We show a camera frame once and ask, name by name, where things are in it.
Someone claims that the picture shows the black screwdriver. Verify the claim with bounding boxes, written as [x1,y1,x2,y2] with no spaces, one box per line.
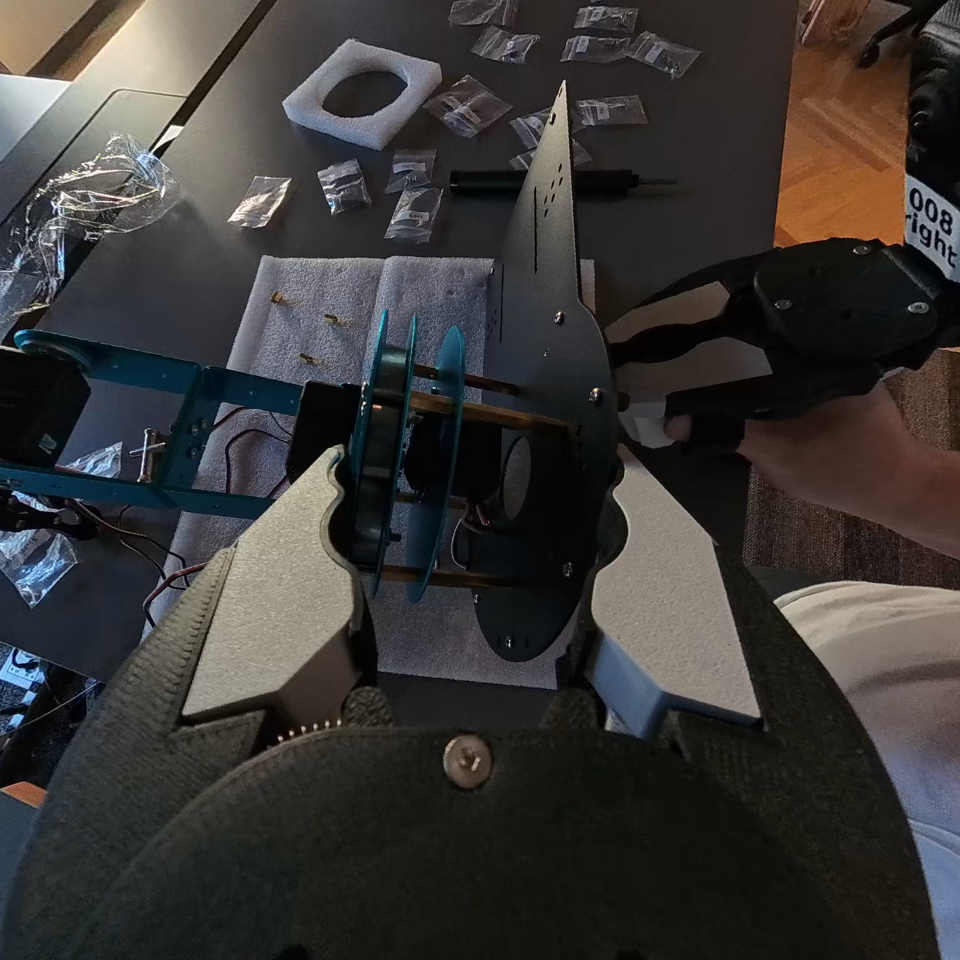
[447,168,679,198]

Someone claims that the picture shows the white foam sheet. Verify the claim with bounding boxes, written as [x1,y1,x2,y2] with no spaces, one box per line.
[142,255,598,692]

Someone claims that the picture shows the white foam ring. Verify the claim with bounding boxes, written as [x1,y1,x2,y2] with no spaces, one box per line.
[282,38,444,150]

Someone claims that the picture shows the blue toy robot arm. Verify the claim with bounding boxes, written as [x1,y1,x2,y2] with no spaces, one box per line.
[0,78,625,666]

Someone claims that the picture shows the silver laptop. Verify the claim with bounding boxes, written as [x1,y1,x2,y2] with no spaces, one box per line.
[0,74,71,163]

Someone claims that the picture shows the flat clear parts bag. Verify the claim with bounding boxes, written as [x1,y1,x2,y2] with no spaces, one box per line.
[0,527,81,610]

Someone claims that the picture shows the scattered small parts bags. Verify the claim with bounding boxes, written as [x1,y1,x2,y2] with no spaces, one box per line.
[226,0,703,246]

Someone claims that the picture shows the black swivel chair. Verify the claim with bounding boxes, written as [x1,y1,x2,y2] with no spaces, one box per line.
[857,0,948,71]

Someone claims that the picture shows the crumpled clear plastic bag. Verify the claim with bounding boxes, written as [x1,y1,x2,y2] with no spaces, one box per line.
[0,132,182,318]

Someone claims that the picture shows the metal cross wrench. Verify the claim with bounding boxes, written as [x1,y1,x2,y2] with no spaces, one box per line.
[128,426,171,482]

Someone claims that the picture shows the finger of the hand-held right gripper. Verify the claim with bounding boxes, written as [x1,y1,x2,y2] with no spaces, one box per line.
[612,322,777,400]
[604,252,760,350]

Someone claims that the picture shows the person's right hand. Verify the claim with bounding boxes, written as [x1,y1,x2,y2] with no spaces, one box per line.
[664,381,925,520]

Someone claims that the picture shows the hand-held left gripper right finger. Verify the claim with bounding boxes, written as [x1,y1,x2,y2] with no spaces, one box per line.
[583,453,759,741]

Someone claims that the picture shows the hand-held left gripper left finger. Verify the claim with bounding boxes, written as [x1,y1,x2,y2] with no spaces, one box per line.
[182,444,371,717]

